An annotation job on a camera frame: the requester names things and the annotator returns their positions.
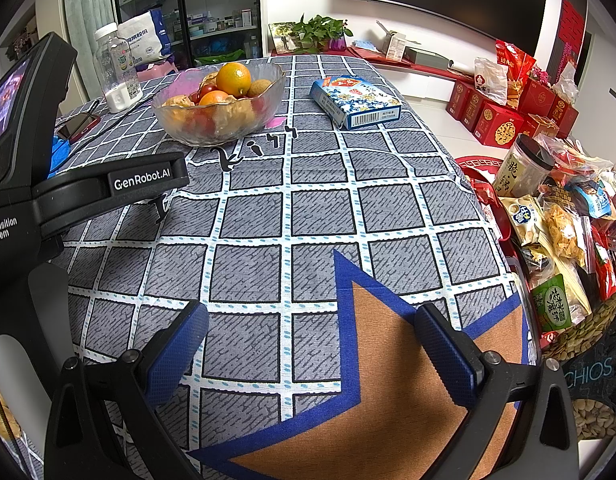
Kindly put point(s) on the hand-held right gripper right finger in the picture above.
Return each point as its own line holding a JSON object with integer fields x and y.
{"x": 445, "y": 360}

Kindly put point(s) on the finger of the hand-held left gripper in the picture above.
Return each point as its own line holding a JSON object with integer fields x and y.
{"x": 88, "y": 192}

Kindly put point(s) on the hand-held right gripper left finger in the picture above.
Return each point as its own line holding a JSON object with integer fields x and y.
{"x": 175, "y": 360}

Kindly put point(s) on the physalis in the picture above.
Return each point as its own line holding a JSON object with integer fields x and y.
{"x": 233, "y": 115}
{"x": 210, "y": 80}
{"x": 178, "y": 102}

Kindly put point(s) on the clear glass bowl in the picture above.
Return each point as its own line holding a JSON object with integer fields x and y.
{"x": 213, "y": 132}

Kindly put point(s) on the red cherry tomato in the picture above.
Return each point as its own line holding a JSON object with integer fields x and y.
{"x": 206, "y": 89}
{"x": 258, "y": 105}
{"x": 193, "y": 96}

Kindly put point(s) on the small orange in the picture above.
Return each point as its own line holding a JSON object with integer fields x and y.
{"x": 215, "y": 97}

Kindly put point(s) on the large yellow-orange orange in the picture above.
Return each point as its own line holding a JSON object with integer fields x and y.
{"x": 234, "y": 77}

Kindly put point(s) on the small brown-green round fruit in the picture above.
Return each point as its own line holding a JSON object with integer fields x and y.
{"x": 259, "y": 87}

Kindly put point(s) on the red smartphone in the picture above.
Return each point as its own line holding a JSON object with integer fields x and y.
{"x": 80, "y": 125}

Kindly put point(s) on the clear bottle with white powder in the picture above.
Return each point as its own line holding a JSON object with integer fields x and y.
{"x": 118, "y": 70}

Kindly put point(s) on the black pistachio bag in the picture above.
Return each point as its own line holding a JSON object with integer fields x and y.
{"x": 598, "y": 375}

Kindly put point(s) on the grey-green curtain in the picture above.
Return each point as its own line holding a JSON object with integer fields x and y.
{"x": 83, "y": 10}

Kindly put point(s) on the white printed bag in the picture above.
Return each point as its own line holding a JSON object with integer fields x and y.
{"x": 148, "y": 35}

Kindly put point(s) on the pile of snack packets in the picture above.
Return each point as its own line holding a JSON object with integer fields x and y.
{"x": 563, "y": 230}

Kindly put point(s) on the grey checked tablecloth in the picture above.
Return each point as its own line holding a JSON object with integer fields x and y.
{"x": 313, "y": 220}

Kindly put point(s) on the jar with black lid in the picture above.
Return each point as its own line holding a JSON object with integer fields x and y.
{"x": 520, "y": 170}

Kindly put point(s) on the red gift box gold medallion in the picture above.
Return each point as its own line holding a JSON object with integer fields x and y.
{"x": 498, "y": 125}

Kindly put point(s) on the blue patterned carton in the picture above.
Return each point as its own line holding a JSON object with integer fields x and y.
{"x": 353, "y": 100}

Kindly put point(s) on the white snack bag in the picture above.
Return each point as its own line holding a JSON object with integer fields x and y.
{"x": 490, "y": 82}

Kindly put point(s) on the potted green plant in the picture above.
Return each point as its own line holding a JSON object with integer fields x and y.
{"x": 318, "y": 30}

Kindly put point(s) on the red snack bag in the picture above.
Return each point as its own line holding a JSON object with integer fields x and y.
{"x": 515, "y": 70}

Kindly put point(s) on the grey flat box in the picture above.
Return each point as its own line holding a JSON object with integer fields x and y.
{"x": 425, "y": 57}

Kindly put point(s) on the light blue cloth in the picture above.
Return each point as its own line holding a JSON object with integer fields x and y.
{"x": 368, "y": 46}

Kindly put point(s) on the white cardboard box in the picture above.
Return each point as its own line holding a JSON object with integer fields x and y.
{"x": 395, "y": 45}

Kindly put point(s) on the photo frame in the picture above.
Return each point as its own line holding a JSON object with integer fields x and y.
{"x": 283, "y": 39}

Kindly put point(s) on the red wall banner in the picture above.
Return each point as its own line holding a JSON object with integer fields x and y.
{"x": 568, "y": 25}

